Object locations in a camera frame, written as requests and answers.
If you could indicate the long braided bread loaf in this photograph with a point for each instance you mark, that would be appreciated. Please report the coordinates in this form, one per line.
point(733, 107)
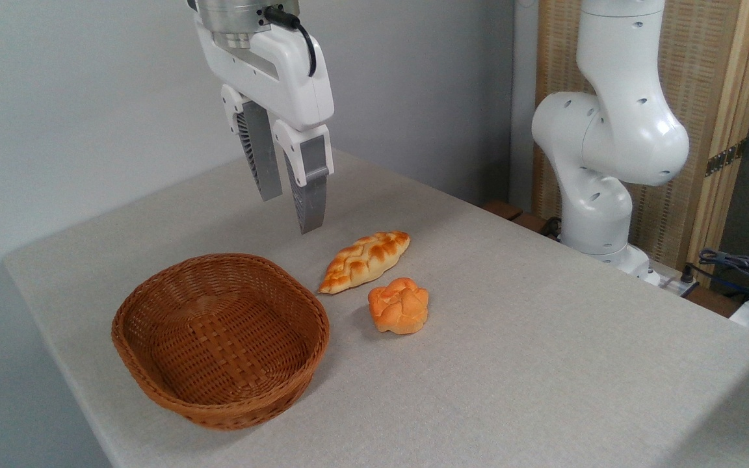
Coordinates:
point(365, 260)

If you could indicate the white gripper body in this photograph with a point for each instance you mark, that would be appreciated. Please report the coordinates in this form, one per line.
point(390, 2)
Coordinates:
point(283, 71)

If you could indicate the round orange bread roll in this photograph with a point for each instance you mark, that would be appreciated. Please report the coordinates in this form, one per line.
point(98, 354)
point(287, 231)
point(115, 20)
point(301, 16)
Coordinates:
point(399, 305)

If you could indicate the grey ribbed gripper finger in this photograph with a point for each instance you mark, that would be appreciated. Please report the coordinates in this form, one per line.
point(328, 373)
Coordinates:
point(261, 149)
point(313, 188)

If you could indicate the brass screen hinge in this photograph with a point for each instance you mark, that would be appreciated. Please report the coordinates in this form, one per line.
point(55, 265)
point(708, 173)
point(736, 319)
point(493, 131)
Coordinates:
point(725, 157)

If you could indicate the brown woven wicker basket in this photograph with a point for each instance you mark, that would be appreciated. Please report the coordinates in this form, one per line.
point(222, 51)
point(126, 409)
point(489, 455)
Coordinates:
point(218, 338)

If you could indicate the wooden folding screen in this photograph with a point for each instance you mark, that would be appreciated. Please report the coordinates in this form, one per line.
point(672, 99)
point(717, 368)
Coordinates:
point(699, 65)

